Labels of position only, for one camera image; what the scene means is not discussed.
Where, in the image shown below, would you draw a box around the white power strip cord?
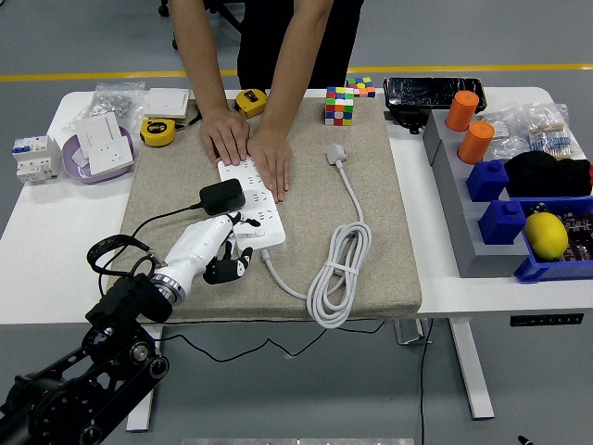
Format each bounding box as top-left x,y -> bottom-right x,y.
260,159 -> 373,330

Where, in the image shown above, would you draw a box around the black hanging cable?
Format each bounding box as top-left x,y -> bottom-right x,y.
418,318 -> 435,445

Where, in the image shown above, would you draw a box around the black table control panel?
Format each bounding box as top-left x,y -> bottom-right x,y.
510,313 -> 585,328

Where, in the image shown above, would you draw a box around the person's left hand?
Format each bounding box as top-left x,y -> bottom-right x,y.
246,127 -> 293,204

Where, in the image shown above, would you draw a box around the orange cylinder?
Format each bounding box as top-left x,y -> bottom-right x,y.
445,90 -> 481,134
458,121 -> 497,166

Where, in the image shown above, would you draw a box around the beige fabric mat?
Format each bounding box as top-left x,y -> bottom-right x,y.
101,96 -> 423,324

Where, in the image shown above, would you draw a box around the grey-white three-pin plug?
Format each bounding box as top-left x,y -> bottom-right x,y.
326,142 -> 347,169

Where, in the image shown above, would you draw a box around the person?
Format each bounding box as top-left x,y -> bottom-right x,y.
169,0 -> 365,204

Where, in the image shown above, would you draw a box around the purple bowl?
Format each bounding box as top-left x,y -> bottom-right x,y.
61,125 -> 139,185

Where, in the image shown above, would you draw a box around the white socket panel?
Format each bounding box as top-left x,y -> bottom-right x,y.
87,136 -> 135,176

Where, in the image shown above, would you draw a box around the clear bag of small parts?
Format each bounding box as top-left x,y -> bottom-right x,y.
481,110 -> 534,162

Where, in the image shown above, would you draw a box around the black wrist strap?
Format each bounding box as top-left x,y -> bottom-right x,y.
175,108 -> 204,133

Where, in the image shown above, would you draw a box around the blue plastic bin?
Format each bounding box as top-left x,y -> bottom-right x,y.
513,195 -> 593,284

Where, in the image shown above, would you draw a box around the black plastic-wrapped tray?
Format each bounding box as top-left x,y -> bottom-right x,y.
383,76 -> 488,135

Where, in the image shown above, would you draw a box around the person's right hand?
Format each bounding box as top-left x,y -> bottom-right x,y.
198,107 -> 251,168

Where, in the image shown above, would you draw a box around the grey under-table bracket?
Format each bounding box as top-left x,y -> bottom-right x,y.
393,318 -> 433,346

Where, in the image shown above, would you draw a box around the thin black adapter cord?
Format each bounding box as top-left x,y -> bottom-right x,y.
98,202 -> 386,365

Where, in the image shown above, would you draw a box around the grey stepped block holder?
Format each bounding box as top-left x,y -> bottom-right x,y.
422,109 -> 532,279

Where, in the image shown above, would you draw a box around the white circuit breaker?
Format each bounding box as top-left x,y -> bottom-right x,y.
12,134 -> 63,185

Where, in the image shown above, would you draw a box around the black power adapter plug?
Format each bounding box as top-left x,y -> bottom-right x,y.
198,178 -> 246,217

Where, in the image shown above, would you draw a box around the white table leg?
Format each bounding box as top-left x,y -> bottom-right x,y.
448,319 -> 496,422
125,324 -> 164,433

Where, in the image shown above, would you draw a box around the dark circuit boards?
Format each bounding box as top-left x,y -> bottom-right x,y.
530,201 -> 593,263

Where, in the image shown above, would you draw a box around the large colourful puzzle cube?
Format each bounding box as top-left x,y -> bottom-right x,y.
323,85 -> 357,127

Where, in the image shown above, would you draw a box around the yellow black tape measure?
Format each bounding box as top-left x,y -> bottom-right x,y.
139,117 -> 178,147

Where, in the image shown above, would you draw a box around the black cloth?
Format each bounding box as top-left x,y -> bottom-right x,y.
503,150 -> 593,199

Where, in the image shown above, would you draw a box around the clear bag of screws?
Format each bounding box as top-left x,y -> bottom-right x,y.
62,81 -> 147,134

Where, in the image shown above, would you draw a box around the white power strip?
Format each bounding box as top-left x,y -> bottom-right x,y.
217,157 -> 287,255

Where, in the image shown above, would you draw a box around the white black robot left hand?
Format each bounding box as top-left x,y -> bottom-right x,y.
164,211 -> 262,292

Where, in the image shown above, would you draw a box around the blue plastic block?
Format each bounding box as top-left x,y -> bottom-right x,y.
477,199 -> 528,247
465,159 -> 511,203

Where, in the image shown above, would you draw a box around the small colourful puzzle cube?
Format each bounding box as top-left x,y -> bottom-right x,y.
346,76 -> 377,99

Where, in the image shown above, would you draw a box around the clear bag of resistors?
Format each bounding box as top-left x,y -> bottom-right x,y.
523,102 -> 586,161

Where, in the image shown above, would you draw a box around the black office chair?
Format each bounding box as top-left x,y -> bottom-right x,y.
158,0 -> 245,51

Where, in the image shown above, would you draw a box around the yellow lemon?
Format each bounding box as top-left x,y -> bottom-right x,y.
524,212 -> 570,261

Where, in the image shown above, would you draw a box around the white switch panel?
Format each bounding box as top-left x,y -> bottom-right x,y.
73,112 -> 125,157

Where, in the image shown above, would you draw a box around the white wall switch plate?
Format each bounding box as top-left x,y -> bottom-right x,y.
141,87 -> 192,120

